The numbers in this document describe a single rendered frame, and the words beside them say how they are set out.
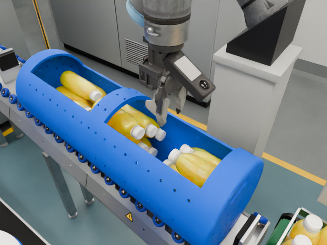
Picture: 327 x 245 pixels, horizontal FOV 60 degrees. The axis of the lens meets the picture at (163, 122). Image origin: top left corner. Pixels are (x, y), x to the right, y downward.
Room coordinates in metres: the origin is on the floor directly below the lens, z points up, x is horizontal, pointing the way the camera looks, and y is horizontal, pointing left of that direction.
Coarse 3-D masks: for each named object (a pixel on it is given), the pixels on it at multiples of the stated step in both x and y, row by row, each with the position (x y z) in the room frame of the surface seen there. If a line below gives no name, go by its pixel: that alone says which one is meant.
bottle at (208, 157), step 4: (192, 152) 0.56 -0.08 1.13; (196, 152) 0.55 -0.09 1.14; (200, 152) 0.54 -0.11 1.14; (204, 152) 0.54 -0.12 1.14; (200, 156) 0.53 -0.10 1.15; (204, 156) 0.53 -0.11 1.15; (208, 156) 0.53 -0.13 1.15; (212, 156) 0.53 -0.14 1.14; (208, 160) 0.51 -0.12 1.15; (212, 160) 0.51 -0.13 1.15; (216, 160) 0.51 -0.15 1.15; (220, 160) 0.51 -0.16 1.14; (212, 164) 0.50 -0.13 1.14; (216, 164) 0.50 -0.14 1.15
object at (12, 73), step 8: (0, 56) 1.22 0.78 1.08; (8, 56) 1.24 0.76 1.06; (16, 56) 1.28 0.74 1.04; (0, 64) 1.21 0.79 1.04; (8, 64) 1.23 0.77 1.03; (16, 64) 1.26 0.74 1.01; (0, 72) 1.21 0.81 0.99; (8, 72) 1.24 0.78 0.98; (16, 72) 1.26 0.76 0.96; (8, 80) 1.22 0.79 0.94
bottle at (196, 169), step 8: (176, 160) 0.50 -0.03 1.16; (184, 160) 0.48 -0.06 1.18; (192, 160) 0.48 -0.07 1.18; (200, 160) 0.48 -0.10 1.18; (184, 168) 0.47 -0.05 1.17; (192, 168) 0.46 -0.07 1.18; (200, 168) 0.46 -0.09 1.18; (208, 168) 0.45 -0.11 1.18; (184, 176) 0.46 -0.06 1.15; (192, 176) 0.44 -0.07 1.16; (200, 176) 0.44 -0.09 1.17; (208, 176) 0.43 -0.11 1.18; (200, 184) 0.42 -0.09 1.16
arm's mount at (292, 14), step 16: (288, 0) 1.33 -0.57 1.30; (304, 0) 1.31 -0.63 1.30; (272, 16) 1.12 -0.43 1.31; (288, 16) 1.14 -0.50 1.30; (256, 32) 1.14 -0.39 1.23; (272, 32) 1.11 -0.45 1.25; (288, 32) 1.21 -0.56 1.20; (240, 48) 1.18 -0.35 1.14; (256, 48) 1.13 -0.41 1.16; (272, 48) 1.10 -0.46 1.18
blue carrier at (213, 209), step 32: (32, 64) 0.90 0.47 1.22; (64, 64) 1.03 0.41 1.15; (32, 96) 0.80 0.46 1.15; (64, 96) 0.73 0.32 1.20; (128, 96) 0.69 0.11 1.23; (64, 128) 0.66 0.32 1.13; (96, 128) 0.59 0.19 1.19; (192, 128) 0.65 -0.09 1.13; (96, 160) 0.55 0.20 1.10; (128, 160) 0.49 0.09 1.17; (160, 160) 0.46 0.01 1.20; (224, 160) 0.44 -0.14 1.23; (256, 160) 0.45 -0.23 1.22; (128, 192) 0.47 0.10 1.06; (160, 192) 0.40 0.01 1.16; (192, 192) 0.37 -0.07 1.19; (224, 192) 0.36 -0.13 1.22; (192, 224) 0.33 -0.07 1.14; (224, 224) 0.36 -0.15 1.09
